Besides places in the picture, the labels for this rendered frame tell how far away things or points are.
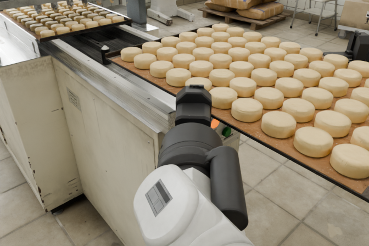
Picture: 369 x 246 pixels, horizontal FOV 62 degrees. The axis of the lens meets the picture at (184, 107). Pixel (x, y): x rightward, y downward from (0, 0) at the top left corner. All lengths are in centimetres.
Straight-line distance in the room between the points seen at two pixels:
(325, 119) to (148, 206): 31
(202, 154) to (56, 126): 113
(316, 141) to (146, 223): 26
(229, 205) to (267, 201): 148
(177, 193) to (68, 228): 144
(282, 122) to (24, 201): 163
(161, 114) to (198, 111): 29
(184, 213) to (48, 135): 122
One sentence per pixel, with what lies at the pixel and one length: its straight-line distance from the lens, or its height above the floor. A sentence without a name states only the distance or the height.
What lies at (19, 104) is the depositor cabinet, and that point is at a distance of 135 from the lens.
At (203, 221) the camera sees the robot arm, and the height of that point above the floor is 108.
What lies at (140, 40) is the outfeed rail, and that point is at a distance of 127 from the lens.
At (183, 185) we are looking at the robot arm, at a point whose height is 108.
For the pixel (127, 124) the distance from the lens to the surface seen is 88.
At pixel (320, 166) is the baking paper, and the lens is 45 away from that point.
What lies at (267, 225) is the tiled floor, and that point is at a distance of 167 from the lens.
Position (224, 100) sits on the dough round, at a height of 102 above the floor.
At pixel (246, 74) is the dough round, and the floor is 101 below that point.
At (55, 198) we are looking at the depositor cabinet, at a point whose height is 14.
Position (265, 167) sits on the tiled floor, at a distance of 197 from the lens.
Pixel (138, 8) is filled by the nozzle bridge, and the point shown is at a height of 92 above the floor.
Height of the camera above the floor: 128
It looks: 31 degrees down
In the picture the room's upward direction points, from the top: straight up
